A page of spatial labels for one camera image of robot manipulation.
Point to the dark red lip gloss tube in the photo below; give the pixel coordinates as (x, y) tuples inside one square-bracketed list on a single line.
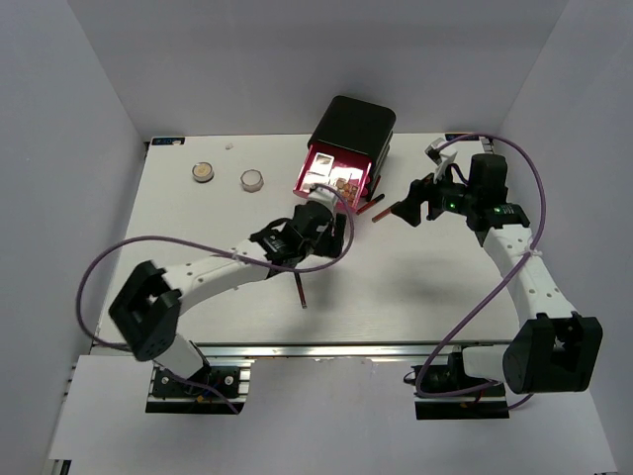
[(301, 291)]

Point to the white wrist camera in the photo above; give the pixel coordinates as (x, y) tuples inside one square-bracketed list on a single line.
[(442, 155), (324, 195)]

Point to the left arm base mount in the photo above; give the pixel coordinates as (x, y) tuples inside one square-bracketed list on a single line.
[(221, 390)]

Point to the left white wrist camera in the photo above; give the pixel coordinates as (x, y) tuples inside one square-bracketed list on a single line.
[(324, 195)]

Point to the round gold powder compact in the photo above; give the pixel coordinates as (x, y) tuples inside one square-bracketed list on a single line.
[(203, 172)]

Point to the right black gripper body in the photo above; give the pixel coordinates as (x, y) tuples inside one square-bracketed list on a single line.
[(447, 197)]

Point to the left blue table sticker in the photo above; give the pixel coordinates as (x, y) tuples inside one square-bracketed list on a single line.
[(167, 141)]

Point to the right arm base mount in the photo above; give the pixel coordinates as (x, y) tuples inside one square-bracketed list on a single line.
[(454, 396)]

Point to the pink drawer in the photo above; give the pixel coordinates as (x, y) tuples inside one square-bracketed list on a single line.
[(349, 165)]

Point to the black drawer cabinet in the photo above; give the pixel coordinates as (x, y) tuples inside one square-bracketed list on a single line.
[(359, 126)]

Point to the right blue table sticker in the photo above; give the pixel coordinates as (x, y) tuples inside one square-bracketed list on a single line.
[(461, 137)]

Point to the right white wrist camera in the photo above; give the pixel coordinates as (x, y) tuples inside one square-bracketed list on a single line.
[(442, 155)]

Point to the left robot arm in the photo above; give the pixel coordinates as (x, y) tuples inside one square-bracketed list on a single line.
[(147, 309)]

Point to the multicolour small palette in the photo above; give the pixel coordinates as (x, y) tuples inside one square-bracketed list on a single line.
[(348, 190)]

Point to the blue table sticker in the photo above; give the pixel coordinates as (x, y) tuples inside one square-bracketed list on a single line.
[(461, 137), (167, 141)]

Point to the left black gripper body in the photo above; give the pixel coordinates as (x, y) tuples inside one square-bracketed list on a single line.
[(326, 244)]

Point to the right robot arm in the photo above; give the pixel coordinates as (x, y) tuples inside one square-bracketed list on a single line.
[(556, 349)]

